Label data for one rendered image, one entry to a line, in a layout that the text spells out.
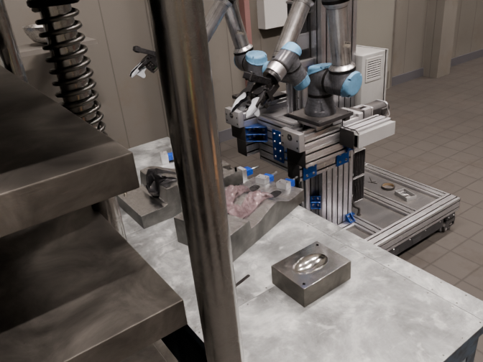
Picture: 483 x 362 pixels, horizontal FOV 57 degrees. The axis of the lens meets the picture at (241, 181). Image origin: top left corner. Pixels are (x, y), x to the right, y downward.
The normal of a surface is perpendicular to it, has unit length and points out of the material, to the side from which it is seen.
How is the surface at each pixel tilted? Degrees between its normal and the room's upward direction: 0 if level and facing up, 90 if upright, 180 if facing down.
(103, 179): 90
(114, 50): 90
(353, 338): 0
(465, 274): 0
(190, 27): 90
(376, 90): 90
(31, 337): 0
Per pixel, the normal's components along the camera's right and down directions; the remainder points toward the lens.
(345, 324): -0.08, -0.89
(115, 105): 0.57, 0.33
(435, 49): -0.82, 0.32
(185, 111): -0.06, 0.45
